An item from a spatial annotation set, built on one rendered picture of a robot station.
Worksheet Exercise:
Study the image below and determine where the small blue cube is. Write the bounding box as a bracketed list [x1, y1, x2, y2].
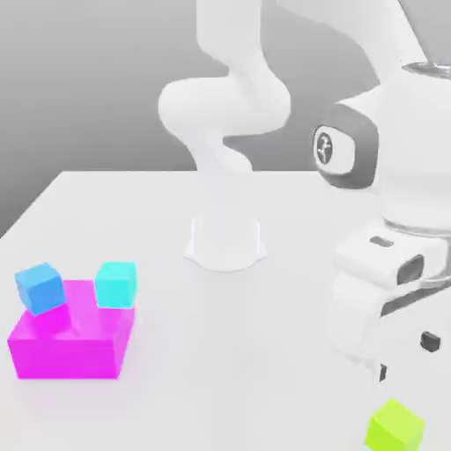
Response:
[13, 262, 67, 317]

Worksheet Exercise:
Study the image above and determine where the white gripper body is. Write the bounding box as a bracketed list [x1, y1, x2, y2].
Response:
[328, 272, 451, 369]

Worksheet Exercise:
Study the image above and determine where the small lime green cube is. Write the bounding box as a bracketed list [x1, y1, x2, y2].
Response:
[364, 397, 426, 451]

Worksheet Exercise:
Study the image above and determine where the large magenta box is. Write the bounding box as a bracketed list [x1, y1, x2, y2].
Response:
[6, 279, 136, 381]

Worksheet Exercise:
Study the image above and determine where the small cyan cube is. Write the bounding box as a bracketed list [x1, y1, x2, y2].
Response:
[93, 261, 137, 310]

